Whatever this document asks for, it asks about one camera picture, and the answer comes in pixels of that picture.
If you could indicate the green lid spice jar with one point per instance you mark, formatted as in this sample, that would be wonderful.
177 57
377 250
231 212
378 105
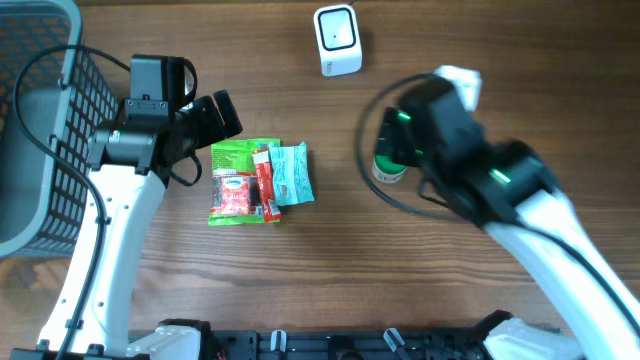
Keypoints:
385 171

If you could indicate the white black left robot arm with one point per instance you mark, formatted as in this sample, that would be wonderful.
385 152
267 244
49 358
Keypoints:
130 164

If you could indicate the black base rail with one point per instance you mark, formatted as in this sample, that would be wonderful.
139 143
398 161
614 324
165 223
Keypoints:
392 344

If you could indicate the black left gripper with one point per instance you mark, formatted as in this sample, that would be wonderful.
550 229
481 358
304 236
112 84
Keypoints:
214 128

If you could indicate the pale green wipes packet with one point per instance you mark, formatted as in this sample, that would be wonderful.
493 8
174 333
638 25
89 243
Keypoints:
291 179

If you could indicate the red tube packet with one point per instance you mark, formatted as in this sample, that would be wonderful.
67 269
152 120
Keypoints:
264 175

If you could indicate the green snack bag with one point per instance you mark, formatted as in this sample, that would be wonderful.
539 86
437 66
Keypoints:
234 157

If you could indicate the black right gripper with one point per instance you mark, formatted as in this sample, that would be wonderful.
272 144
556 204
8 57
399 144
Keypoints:
401 150

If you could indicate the white barcode scanner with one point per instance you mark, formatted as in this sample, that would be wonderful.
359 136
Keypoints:
338 40

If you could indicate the grey plastic basket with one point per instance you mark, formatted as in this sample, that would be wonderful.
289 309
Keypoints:
53 95

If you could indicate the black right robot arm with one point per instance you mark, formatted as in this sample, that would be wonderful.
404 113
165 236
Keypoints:
506 190

